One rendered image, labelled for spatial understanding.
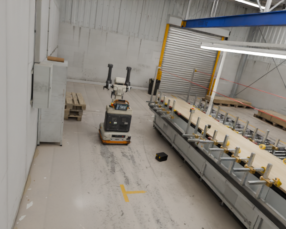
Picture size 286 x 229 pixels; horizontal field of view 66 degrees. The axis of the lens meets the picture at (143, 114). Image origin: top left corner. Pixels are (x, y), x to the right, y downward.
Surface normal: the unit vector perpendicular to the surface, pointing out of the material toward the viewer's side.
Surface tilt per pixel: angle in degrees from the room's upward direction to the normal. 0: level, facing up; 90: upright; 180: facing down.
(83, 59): 90
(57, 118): 90
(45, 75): 90
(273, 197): 90
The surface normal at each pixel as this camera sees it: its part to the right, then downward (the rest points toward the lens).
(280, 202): -0.94, -0.07
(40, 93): 0.30, 0.34
